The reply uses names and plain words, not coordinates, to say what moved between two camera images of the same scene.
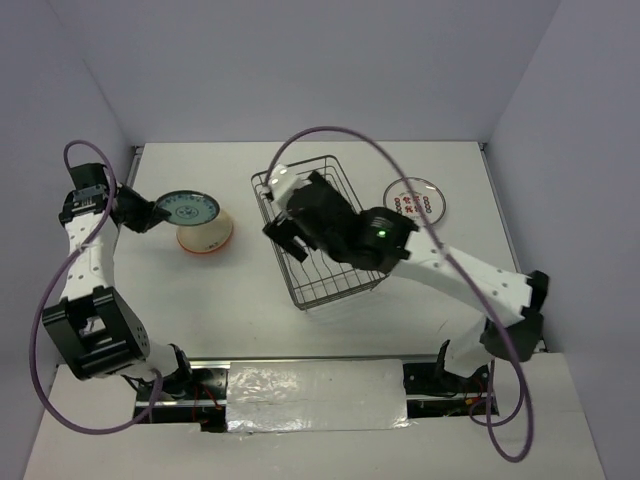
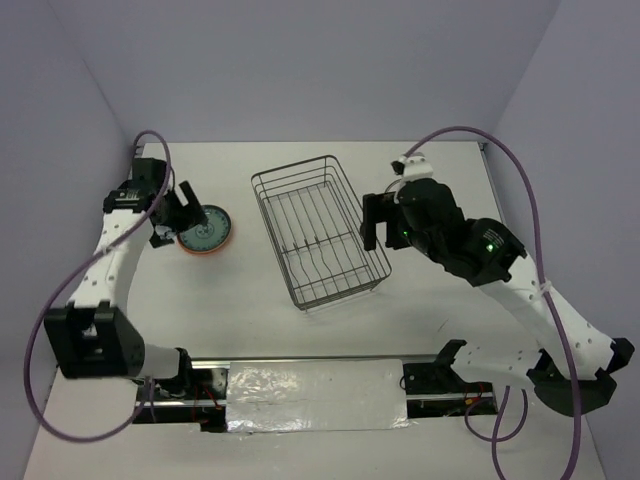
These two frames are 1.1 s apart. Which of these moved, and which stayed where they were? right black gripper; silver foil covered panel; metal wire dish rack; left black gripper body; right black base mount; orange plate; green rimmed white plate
Moved: green rimmed white plate; left black gripper body; right black gripper
Stayed: metal wire dish rack; silver foil covered panel; right black base mount; orange plate
